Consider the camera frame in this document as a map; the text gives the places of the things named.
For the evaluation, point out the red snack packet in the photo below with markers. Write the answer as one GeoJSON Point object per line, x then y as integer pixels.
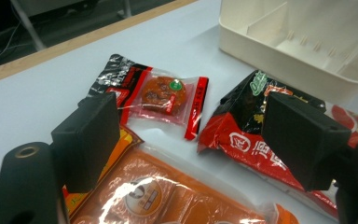
{"type": "Point", "coordinates": [230, 137]}

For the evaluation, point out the white table sheet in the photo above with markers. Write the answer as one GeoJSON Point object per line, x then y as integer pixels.
{"type": "Point", "coordinates": [43, 102]}

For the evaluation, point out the black snack packet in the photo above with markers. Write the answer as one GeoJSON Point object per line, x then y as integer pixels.
{"type": "Point", "coordinates": [245, 105]}

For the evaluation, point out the white plastic storage box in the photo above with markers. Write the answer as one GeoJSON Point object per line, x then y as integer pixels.
{"type": "Point", "coordinates": [245, 43]}

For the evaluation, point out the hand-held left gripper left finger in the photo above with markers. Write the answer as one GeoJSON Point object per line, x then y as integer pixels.
{"type": "Point", "coordinates": [85, 140]}

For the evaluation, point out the white metal stand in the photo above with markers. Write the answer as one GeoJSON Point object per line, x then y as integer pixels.
{"type": "Point", "coordinates": [28, 25]}

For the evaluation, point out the small red and black packet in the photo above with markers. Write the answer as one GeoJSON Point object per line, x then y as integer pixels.
{"type": "Point", "coordinates": [164, 93]}

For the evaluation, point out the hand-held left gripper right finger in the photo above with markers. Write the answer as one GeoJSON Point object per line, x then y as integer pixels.
{"type": "Point", "coordinates": [304, 140]}

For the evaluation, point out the large orange snack packet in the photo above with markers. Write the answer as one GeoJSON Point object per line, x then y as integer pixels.
{"type": "Point", "coordinates": [180, 199]}

